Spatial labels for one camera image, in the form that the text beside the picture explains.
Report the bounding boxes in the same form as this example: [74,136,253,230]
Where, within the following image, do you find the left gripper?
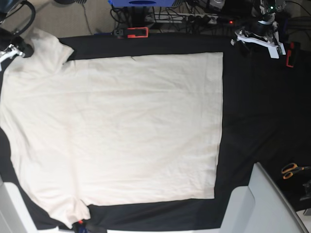
[231,20,285,58]

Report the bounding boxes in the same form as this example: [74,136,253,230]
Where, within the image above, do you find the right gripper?
[0,36,34,71]

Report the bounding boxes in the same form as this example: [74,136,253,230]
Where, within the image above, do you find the white T-shirt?
[0,29,223,226]

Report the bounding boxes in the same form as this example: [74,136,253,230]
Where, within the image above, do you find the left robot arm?
[231,0,286,59]

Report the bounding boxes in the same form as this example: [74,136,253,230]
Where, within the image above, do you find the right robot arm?
[0,0,36,71]

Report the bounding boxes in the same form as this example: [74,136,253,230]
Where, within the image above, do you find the white power strip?
[145,12,218,24]

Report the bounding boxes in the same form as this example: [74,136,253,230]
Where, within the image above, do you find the orange black clamp right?
[286,42,301,68]

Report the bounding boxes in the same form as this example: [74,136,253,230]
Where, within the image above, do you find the orange black clamp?
[113,27,149,39]
[286,42,301,68]

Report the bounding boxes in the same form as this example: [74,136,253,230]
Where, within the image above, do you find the black table cloth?
[0,33,311,231]

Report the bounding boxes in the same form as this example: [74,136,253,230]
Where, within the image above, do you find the blue box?
[108,0,175,7]

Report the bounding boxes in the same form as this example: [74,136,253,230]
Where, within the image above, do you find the orange black clamp top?
[113,27,149,39]

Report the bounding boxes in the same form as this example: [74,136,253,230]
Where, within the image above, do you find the orange handled scissors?
[281,163,311,180]

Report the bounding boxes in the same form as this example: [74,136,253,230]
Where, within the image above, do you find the white frame left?
[0,181,60,233]

